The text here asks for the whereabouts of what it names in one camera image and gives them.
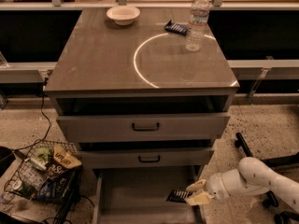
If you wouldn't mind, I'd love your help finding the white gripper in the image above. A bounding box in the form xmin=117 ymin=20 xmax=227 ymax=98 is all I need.
xmin=185 ymin=173 xmax=230 ymax=206

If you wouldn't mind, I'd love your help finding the black rxbar chocolate bar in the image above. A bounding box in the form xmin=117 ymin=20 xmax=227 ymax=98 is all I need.
xmin=166 ymin=189 xmax=192 ymax=203

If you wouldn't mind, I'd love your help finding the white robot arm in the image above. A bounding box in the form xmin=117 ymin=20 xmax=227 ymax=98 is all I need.
xmin=185 ymin=157 xmax=299 ymax=213

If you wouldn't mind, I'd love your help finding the top grey drawer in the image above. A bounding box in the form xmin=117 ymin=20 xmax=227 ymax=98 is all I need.
xmin=57 ymin=112 xmax=230 ymax=143

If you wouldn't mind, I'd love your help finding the bottom open grey drawer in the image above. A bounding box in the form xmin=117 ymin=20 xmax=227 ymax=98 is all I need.
xmin=92 ymin=166 xmax=205 ymax=224

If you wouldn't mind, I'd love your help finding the middle grey drawer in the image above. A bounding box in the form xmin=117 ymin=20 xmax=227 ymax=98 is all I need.
xmin=78 ymin=147 xmax=214 ymax=169

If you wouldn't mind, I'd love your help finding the grey drawer cabinet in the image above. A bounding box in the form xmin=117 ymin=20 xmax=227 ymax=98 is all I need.
xmin=43 ymin=7 xmax=240 ymax=224

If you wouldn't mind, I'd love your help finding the blue rxbar snack bar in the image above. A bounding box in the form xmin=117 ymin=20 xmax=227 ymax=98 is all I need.
xmin=164 ymin=21 xmax=188 ymax=35

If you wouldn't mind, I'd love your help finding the yellow chip bag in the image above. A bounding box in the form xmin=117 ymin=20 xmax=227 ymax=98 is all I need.
xmin=53 ymin=145 xmax=81 ymax=169

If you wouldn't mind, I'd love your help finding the green snack packet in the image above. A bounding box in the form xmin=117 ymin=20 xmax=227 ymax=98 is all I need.
xmin=35 ymin=147 xmax=53 ymax=166

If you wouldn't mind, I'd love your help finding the clear plastic water bottle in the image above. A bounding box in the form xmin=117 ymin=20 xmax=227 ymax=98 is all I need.
xmin=186 ymin=0 xmax=210 ymax=51

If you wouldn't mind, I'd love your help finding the white ceramic bowl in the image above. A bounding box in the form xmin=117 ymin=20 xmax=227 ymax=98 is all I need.
xmin=107 ymin=6 xmax=140 ymax=26

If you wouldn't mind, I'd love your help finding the black wire basket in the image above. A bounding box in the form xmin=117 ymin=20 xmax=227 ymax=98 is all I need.
xmin=3 ymin=140 xmax=82 ymax=224

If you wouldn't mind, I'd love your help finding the black power cable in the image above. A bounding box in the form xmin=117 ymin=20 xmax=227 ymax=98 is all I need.
xmin=0 ymin=75 xmax=52 ymax=163

